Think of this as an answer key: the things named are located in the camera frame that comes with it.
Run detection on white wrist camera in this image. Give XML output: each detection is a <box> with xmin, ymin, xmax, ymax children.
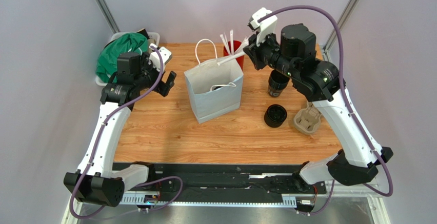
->
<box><xmin>248</xmin><ymin>7</ymin><xmax>277</xmax><ymax>46</ymax></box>
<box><xmin>149</xmin><ymin>44</ymin><xmax>172</xmax><ymax>72</ymax></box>

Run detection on green cloth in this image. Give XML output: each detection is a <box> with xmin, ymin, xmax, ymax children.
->
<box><xmin>96</xmin><ymin>33</ymin><xmax>148</xmax><ymax>84</ymax></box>

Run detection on stack of black cups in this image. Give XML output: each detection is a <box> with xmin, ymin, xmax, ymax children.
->
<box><xmin>267</xmin><ymin>70</ymin><xmax>290</xmax><ymax>97</ymax></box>

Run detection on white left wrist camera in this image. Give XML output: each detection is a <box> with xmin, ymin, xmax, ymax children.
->
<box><xmin>149</xmin><ymin>44</ymin><xmax>172</xmax><ymax>72</ymax></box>

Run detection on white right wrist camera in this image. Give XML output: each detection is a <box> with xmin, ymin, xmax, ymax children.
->
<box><xmin>248</xmin><ymin>7</ymin><xmax>277</xmax><ymax>46</ymax></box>

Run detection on stack of black lids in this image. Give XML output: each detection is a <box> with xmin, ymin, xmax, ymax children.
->
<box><xmin>264</xmin><ymin>104</ymin><xmax>288</xmax><ymax>128</ymax></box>

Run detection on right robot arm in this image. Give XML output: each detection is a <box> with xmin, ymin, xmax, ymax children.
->
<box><xmin>244</xmin><ymin>24</ymin><xmax>393</xmax><ymax>186</ymax></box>

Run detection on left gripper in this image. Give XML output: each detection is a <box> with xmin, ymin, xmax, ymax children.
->
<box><xmin>133</xmin><ymin>52</ymin><xmax>175</xmax><ymax>97</ymax></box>

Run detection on cardboard cup carrier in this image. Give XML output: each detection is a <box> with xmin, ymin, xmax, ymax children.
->
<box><xmin>293</xmin><ymin>101</ymin><xmax>322</xmax><ymax>135</ymax></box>

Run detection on white plastic bin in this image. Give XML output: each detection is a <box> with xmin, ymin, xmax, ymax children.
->
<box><xmin>95</xmin><ymin>31</ymin><xmax>160</xmax><ymax>87</ymax></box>

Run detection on white wrapped straws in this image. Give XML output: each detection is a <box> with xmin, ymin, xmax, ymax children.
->
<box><xmin>219</xmin><ymin>29</ymin><xmax>249</xmax><ymax>56</ymax></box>

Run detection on white paper bag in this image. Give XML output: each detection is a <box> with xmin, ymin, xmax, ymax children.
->
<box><xmin>184</xmin><ymin>52</ymin><xmax>244</xmax><ymax>124</ymax></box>

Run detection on single white straw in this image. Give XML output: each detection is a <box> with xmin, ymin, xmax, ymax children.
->
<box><xmin>217</xmin><ymin>51</ymin><xmax>246</xmax><ymax>66</ymax></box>

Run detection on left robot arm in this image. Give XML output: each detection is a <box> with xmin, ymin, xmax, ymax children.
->
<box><xmin>64</xmin><ymin>50</ymin><xmax>176</xmax><ymax>207</ymax></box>

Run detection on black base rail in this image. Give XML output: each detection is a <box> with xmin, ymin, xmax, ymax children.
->
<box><xmin>121</xmin><ymin>164</ymin><xmax>331</xmax><ymax>208</ymax></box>

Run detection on red straw cup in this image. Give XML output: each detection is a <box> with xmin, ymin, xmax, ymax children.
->
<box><xmin>223</xmin><ymin>40</ymin><xmax>245</xmax><ymax>70</ymax></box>

